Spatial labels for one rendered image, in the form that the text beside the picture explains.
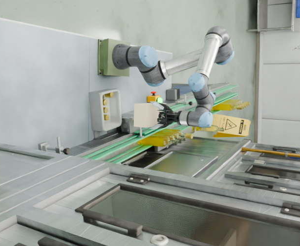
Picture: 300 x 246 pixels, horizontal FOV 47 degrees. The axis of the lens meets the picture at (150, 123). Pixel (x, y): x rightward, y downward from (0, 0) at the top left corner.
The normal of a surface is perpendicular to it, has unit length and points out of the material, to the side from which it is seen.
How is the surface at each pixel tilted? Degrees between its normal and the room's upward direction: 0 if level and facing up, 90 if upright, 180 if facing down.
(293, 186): 90
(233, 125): 75
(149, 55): 8
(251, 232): 90
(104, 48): 90
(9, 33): 0
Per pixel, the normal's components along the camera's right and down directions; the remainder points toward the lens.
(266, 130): -0.53, 0.22
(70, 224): -0.05, -0.97
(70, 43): 0.84, 0.08
